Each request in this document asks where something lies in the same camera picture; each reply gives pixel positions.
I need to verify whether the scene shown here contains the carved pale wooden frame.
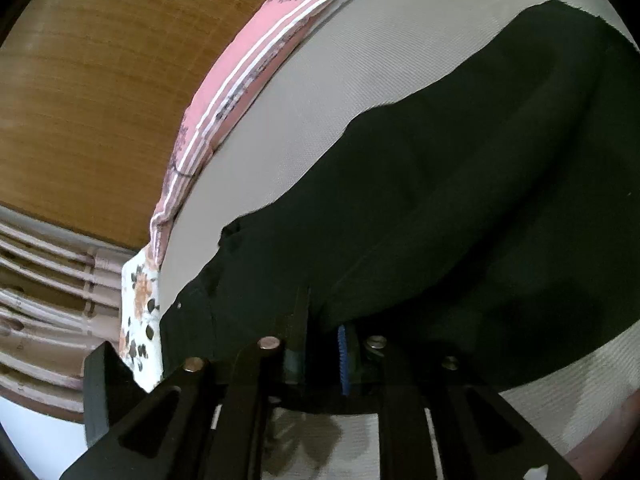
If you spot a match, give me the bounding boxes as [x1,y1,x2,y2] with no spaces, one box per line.
[0,202,127,423]

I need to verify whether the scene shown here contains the black pants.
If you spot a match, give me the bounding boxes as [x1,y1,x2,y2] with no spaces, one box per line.
[159,0,640,415]

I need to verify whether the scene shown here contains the white floral cloth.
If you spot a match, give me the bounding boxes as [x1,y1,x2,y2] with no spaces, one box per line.
[118,242,165,394]

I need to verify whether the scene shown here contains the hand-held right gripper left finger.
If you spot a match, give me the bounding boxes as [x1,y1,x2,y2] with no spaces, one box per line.
[60,285,312,480]

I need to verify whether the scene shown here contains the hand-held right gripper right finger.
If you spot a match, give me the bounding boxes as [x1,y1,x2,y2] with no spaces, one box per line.
[336,324,583,480]

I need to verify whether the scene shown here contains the grey textured bed mat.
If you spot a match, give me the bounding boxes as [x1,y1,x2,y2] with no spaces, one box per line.
[159,0,640,480]

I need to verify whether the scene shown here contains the brown wooden panel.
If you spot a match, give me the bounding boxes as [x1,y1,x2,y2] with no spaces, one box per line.
[0,0,322,252]

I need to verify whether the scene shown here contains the pink striped blanket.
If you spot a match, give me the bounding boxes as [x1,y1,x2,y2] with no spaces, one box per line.
[149,0,397,267]

